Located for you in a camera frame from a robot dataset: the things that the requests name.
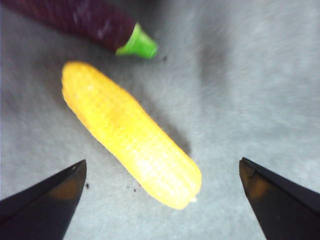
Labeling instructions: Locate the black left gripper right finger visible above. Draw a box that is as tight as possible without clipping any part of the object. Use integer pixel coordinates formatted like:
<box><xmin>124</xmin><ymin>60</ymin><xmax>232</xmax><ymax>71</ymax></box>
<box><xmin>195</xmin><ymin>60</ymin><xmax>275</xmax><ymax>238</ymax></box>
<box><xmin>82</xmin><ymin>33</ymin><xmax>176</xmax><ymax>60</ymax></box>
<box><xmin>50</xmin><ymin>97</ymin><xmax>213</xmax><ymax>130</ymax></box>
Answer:
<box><xmin>239</xmin><ymin>156</ymin><xmax>320</xmax><ymax>240</ymax></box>

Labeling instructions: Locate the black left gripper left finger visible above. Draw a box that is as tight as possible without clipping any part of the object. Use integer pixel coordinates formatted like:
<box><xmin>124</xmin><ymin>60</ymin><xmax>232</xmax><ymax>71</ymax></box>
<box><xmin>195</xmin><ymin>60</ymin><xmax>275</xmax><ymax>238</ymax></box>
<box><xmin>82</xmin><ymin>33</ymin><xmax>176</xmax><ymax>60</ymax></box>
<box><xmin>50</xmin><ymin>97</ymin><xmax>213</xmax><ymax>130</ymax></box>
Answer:
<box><xmin>0</xmin><ymin>159</ymin><xmax>87</xmax><ymax>240</ymax></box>

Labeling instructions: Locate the yellow corn cob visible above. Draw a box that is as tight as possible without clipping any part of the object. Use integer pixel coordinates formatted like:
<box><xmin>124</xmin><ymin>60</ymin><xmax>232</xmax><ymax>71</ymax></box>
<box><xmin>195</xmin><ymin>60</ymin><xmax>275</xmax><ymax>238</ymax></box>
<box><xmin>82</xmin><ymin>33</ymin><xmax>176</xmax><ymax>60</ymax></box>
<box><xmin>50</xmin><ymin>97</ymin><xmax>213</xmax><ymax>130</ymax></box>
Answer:
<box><xmin>61</xmin><ymin>61</ymin><xmax>203</xmax><ymax>210</ymax></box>

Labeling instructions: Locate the purple eggplant with green stem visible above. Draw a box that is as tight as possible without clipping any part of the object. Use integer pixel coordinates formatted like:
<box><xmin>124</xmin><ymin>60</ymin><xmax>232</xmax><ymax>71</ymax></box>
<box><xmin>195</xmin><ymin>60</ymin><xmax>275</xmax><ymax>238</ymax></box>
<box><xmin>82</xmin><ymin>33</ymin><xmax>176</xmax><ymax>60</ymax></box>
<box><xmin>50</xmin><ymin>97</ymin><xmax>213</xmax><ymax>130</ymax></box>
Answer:
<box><xmin>4</xmin><ymin>0</ymin><xmax>159</xmax><ymax>60</ymax></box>

